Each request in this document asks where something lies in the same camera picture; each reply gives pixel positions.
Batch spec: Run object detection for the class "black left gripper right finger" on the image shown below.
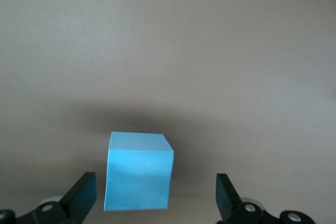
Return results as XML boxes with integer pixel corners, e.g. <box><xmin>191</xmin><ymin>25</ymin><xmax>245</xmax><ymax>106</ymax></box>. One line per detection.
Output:
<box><xmin>216</xmin><ymin>173</ymin><xmax>316</xmax><ymax>224</ymax></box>

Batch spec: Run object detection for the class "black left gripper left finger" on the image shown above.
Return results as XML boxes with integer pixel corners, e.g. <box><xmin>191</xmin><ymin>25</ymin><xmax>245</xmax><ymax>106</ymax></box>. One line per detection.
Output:
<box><xmin>0</xmin><ymin>172</ymin><xmax>98</xmax><ymax>224</ymax></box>

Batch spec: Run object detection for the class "light blue foam cube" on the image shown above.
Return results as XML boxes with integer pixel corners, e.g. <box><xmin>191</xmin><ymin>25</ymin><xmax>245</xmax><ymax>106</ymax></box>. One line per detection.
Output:
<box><xmin>103</xmin><ymin>131</ymin><xmax>174</xmax><ymax>212</ymax></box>

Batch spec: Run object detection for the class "brown table cover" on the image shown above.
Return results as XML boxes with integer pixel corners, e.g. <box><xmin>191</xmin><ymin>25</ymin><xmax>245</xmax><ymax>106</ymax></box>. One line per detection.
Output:
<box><xmin>0</xmin><ymin>0</ymin><xmax>336</xmax><ymax>224</ymax></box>

